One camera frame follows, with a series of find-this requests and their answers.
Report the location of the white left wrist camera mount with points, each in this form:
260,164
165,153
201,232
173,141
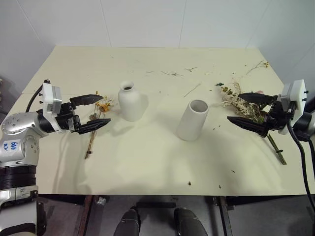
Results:
49,94

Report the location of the pale loose stem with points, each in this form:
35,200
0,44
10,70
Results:
192,90

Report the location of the small forked twig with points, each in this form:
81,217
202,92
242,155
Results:
190,69

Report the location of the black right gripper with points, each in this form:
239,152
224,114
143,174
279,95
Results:
276,115

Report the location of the thin green twig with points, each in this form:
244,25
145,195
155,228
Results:
172,73

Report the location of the small yellow flower sprig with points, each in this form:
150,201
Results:
264,64

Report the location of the dried white green flower bunch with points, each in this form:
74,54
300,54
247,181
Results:
242,108

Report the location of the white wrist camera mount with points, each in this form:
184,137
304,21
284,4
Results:
299,94
49,94

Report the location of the white cylindrical ceramic vase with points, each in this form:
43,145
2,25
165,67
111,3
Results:
190,123

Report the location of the rusty table leg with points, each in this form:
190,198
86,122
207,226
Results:
225,216
87,216

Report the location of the white bottle-shaped ceramic vase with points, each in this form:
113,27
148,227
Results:
129,103

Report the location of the dried yellow flower bunch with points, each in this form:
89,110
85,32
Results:
104,106

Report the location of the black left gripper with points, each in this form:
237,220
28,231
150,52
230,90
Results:
66,118

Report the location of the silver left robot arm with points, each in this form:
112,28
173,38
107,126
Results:
17,127

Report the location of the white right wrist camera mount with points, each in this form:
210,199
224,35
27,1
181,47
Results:
299,94

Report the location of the dark rounded shape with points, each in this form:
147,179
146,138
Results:
189,223
128,223

